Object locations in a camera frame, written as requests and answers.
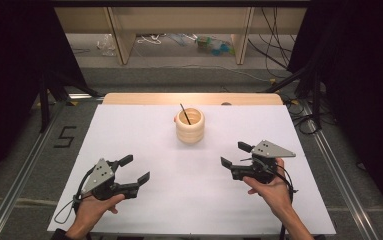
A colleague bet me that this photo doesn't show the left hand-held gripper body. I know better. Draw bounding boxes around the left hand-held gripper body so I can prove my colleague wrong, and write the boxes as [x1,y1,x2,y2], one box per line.
[79,157,141,202]

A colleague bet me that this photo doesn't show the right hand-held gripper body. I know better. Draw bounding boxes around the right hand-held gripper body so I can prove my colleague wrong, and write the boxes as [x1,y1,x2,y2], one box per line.
[231,139,297,185]

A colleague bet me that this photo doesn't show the cream ribbed pen holder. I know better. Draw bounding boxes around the cream ribbed pen holder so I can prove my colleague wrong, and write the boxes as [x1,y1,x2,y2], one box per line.
[174,107,206,145]

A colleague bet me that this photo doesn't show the thin dark paintbrush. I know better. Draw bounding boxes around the thin dark paintbrush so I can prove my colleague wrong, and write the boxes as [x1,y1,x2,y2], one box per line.
[179,103,192,126]

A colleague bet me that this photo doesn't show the person's left hand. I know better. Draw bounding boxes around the person's left hand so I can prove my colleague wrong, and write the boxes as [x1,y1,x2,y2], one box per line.
[73,193,126,232]

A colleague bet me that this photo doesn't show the person's right hand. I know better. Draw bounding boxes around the person's right hand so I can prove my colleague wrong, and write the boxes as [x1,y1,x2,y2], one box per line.
[242,158,295,216]

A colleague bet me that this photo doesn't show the white paper sheet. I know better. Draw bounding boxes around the white paper sheet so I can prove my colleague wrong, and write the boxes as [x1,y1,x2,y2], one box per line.
[47,104,337,236]

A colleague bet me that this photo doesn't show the wooden table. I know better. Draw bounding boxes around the wooden table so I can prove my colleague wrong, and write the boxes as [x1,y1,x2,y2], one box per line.
[102,92,284,106]

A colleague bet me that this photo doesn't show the black metal stand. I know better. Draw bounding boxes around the black metal stand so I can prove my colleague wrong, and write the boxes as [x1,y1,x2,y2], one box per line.
[264,63,324,132]
[38,69,101,134]

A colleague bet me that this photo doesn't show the green and blue plastic bottles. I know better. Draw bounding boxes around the green and blue plastic bottles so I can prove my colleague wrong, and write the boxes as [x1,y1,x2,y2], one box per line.
[195,34,235,56]

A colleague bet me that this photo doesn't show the black curtain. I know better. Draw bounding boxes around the black curtain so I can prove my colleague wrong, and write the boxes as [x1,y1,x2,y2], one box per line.
[287,0,383,214]
[0,0,90,188]

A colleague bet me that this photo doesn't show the clear plastic bag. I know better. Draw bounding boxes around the clear plastic bag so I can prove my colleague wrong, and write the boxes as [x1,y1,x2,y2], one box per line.
[96,33,118,57]

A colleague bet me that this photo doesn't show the beige wooden desk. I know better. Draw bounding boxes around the beige wooden desk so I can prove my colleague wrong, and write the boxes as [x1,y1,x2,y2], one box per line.
[53,6,308,66]

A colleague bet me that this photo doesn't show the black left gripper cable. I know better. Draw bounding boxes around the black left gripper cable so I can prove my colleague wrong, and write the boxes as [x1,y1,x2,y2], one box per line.
[53,166,95,225]

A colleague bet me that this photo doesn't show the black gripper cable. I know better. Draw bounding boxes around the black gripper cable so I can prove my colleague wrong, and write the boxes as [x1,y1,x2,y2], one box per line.
[272,162,299,240]
[53,166,95,225]

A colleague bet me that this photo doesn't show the black floor cables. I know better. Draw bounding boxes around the black floor cables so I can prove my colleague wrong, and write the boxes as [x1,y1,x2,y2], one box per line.
[282,95,324,136]

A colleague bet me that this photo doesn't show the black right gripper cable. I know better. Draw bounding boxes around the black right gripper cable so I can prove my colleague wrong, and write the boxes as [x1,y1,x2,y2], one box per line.
[272,162,299,240]

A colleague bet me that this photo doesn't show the aluminium floor rail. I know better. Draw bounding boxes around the aluminium floor rail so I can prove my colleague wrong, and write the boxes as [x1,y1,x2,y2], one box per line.
[302,101,378,240]
[0,99,67,240]

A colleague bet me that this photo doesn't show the hanging black cables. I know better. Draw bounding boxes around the hanging black cables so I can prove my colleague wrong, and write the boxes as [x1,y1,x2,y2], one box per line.
[247,6,297,80]

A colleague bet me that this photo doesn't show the white coiled cable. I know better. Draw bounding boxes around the white coiled cable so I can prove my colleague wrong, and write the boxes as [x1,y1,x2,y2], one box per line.
[136,33,163,45]

